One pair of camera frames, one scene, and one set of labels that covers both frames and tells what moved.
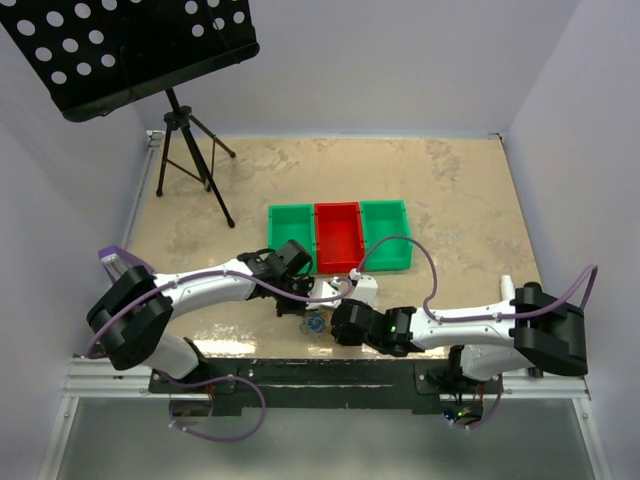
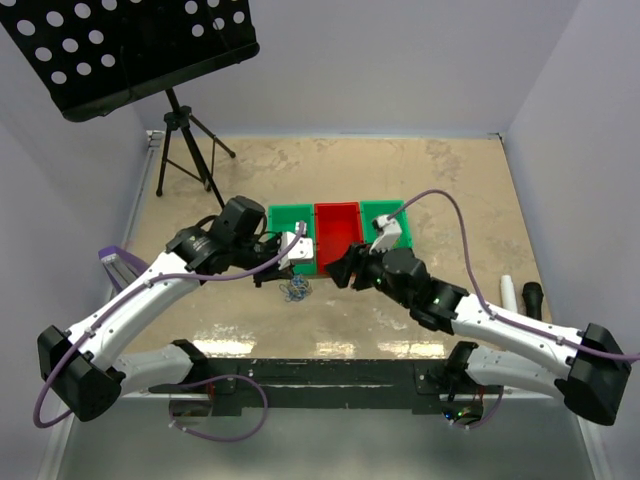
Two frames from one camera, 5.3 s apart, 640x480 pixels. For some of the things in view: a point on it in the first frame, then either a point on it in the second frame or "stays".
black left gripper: [298, 309] to [273, 273]
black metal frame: [323, 385] stays
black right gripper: [345, 340] to [356, 260]
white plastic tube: [507, 288] stays
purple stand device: [118, 262] stays
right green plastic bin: [383, 219] stays
